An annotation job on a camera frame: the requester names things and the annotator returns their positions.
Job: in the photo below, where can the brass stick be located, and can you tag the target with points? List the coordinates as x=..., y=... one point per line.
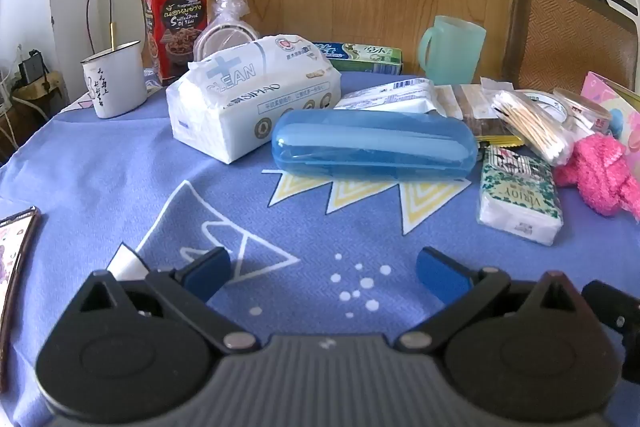
x=113, y=36

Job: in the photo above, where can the white wet wipes pack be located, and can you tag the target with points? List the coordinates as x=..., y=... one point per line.
x=390, y=94

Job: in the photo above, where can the pink tin box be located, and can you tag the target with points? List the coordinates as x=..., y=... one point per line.
x=622, y=107

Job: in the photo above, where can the red snack box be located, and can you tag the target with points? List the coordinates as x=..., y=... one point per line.
x=175, y=17

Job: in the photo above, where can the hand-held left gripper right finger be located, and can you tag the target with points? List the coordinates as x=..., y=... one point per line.
x=437, y=272

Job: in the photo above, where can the yellow snack packet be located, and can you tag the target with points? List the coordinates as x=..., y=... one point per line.
x=500, y=141

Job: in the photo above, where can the clear cracker packet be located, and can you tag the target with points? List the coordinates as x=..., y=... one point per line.
x=470, y=109

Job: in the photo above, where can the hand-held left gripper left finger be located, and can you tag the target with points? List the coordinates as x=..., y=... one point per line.
x=206, y=268

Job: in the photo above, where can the brown woven chair back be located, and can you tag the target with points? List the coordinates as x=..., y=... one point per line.
x=560, y=32

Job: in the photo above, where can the green plastic cup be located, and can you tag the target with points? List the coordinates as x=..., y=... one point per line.
x=455, y=52

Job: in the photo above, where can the white paper cup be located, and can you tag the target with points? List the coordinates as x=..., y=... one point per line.
x=117, y=82

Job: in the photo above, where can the plastic bag of paper plates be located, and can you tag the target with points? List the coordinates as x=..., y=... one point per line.
x=227, y=34

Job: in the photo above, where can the small green-print tissue pack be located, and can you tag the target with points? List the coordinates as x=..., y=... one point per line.
x=520, y=197

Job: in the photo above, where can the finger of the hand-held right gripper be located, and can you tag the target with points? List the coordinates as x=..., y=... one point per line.
x=612, y=302

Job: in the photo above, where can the toothpaste box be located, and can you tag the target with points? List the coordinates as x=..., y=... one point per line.
x=365, y=57

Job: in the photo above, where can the pink fluffy cloth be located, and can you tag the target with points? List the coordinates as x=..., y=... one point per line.
x=602, y=172

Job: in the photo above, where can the black charger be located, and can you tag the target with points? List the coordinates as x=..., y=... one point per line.
x=32, y=66

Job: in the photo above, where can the blue translucent plastic case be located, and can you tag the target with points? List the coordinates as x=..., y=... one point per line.
x=372, y=146

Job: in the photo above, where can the phone with printed case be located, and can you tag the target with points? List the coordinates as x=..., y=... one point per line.
x=15, y=267

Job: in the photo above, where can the large white tissue pack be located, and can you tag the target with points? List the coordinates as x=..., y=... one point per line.
x=235, y=97

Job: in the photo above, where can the white can with red label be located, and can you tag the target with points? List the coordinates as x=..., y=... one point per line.
x=585, y=109

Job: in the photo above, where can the bag of cotton swabs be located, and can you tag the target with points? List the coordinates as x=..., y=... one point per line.
x=535, y=127

